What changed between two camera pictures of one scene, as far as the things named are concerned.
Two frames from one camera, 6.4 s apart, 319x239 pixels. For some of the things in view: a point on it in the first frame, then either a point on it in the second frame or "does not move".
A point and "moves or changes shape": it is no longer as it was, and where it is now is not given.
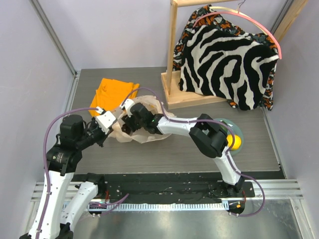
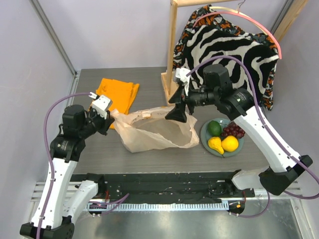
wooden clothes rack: x=176 y=98 does not move
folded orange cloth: x=111 y=94 does not move
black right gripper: x=130 y=122 to x=183 y=98
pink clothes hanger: x=244 y=16 does not move
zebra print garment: x=220 y=65 does not move
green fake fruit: x=223 y=127 moves or changes shape
